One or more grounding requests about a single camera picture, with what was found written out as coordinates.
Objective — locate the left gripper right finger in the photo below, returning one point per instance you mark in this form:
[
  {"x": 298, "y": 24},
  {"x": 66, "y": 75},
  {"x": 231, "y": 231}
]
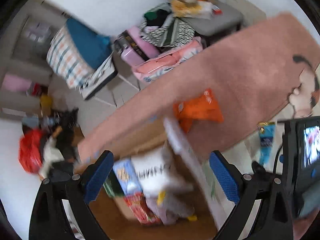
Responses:
[{"x": 273, "y": 220}]

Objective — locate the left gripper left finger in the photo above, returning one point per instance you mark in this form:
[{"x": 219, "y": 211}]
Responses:
[{"x": 48, "y": 218}]

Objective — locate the green snack bag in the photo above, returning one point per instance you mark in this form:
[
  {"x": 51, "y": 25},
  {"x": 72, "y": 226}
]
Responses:
[{"x": 112, "y": 186}]

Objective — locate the red snack bag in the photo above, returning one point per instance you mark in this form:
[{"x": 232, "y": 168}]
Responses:
[{"x": 137, "y": 204}]

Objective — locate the yellow silver scrub sponge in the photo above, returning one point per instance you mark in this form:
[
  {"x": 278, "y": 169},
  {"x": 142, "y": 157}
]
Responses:
[{"x": 176, "y": 206}]

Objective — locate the orange snack bag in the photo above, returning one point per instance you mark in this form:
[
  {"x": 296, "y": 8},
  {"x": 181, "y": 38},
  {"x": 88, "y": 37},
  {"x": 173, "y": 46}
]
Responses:
[{"x": 205, "y": 107}]

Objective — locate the lavender cloth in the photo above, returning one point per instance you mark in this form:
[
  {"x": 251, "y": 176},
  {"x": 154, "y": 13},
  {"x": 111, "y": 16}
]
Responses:
[{"x": 165, "y": 216}]

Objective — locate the blue tube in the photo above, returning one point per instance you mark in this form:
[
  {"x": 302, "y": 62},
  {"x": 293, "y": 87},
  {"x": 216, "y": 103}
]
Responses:
[{"x": 266, "y": 136}]

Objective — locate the pink cat rug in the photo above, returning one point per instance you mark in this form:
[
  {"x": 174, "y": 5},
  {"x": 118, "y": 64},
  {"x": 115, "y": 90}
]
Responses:
[{"x": 250, "y": 72}]

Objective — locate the white goose plush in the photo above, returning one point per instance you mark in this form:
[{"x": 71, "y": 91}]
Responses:
[{"x": 51, "y": 155}]

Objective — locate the cardboard box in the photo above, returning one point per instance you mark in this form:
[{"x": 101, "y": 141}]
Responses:
[{"x": 116, "y": 218}]

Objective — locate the red plastic bag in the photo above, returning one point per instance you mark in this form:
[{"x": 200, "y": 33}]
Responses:
[{"x": 29, "y": 154}]

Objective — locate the blue tissue pack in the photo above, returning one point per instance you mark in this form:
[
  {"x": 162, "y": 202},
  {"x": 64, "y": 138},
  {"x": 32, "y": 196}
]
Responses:
[{"x": 126, "y": 176}]

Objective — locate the white pouch black lettering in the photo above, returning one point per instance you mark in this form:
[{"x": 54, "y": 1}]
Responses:
[{"x": 156, "y": 172}]

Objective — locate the grey cushioned chair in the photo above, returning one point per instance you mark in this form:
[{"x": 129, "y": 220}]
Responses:
[{"x": 229, "y": 19}]

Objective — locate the yellow snack bags on chair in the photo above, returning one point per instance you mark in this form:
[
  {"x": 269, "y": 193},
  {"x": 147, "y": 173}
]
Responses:
[{"x": 195, "y": 8}]

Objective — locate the pink folded blanket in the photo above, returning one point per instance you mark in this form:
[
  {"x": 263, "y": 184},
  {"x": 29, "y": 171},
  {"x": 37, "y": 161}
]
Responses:
[{"x": 154, "y": 68}]

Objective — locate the plaid blue pillow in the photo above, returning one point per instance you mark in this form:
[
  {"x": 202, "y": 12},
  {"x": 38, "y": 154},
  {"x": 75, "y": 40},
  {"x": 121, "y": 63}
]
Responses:
[{"x": 80, "y": 55}]

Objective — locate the black white patterned bag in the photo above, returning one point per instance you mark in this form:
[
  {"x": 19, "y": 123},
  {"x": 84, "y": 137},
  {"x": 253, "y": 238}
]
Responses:
[{"x": 161, "y": 28}]

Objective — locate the pink suitcase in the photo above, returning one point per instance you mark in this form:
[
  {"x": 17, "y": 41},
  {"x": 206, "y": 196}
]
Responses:
[{"x": 132, "y": 49}]

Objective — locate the white frame chair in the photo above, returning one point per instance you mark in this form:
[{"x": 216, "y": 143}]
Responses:
[{"x": 104, "y": 75}]

